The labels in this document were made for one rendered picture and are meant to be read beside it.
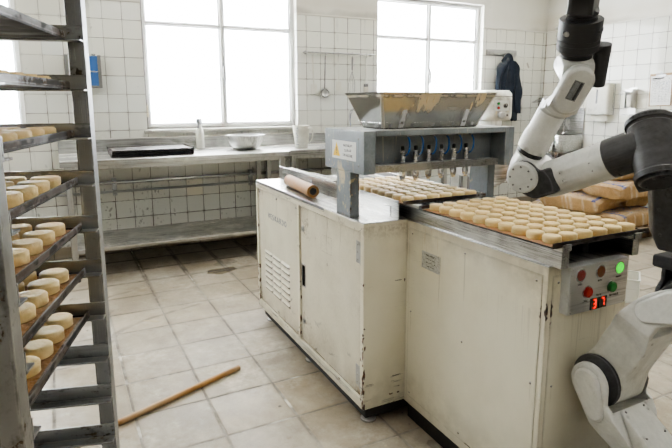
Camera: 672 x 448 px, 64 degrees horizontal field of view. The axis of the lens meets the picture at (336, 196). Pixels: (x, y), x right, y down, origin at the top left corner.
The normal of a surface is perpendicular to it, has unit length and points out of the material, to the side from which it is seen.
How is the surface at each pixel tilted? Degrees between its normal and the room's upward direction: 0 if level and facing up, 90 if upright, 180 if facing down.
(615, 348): 90
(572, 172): 98
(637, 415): 33
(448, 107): 115
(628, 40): 90
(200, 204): 90
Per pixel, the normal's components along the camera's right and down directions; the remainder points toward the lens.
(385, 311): 0.44, 0.15
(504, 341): -0.90, 0.08
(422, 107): 0.40, 0.55
